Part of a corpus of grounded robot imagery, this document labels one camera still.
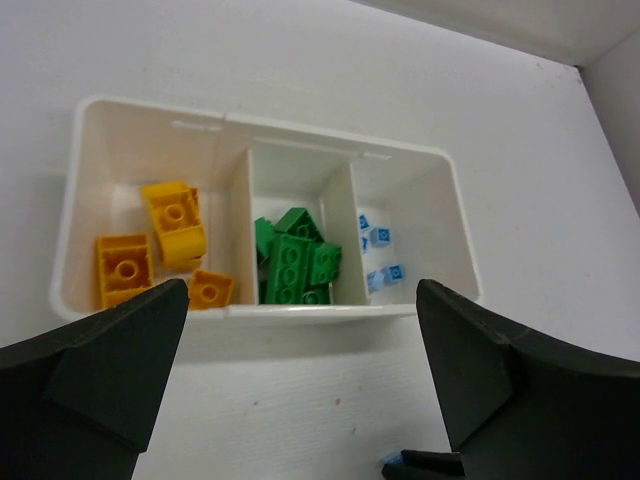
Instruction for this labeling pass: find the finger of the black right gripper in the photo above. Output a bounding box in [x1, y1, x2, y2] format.
[382, 450, 465, 480]

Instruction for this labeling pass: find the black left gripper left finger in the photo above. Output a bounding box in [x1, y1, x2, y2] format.
[1, 279, 189, 479]

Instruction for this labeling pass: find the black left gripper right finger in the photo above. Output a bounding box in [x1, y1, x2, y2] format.
[416, 280, 639, 479]

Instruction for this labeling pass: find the yellow bee lego figure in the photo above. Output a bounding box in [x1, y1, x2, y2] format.
[96, 233, 155, 309]

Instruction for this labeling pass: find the small yellow lego brick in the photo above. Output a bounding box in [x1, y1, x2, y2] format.
[189, 269, 235, 310]

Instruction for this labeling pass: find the light blue lego brick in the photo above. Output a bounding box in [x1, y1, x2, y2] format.
[366, 270, 385, 295]
[381, 263, 406, 286]
[358, 214, 371, 233]
[369, 226, 392, 248]

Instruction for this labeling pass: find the yellow striped lego body brick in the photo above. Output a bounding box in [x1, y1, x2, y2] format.
[140, 181, 207, 271]

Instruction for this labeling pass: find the small green lego brick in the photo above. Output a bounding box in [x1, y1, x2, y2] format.
[275, 207, 342, 287]

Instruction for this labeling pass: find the green lego brick stack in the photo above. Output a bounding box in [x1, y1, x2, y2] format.
[254, 217, 331, 306]

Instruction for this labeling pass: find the white divided plastic container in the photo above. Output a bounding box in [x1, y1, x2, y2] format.
[49, 96, 482, 325]

